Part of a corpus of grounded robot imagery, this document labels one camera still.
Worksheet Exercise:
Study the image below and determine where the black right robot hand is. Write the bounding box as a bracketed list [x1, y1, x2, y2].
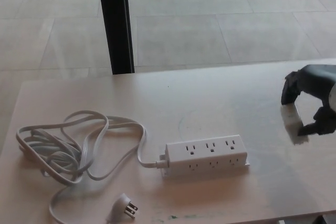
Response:
[280, 63, 336, 137]

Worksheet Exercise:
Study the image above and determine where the white cube charger adapter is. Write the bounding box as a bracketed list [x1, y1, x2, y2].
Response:
[279, 102, 309, 146]

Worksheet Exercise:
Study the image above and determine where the white angled three-prong plug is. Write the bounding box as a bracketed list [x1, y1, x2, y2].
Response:
[106, 193, 139, 223]

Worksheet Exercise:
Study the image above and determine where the white six-outlet power strip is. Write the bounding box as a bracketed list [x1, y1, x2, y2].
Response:
[156, 134, 250, 179]

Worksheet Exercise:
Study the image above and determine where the black vertical window post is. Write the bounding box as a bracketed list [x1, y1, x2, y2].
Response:
[96, 0, 135, 74]

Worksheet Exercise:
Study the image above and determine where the white flat power cord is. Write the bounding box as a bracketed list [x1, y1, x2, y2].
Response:
[16, 110, 169, 224]

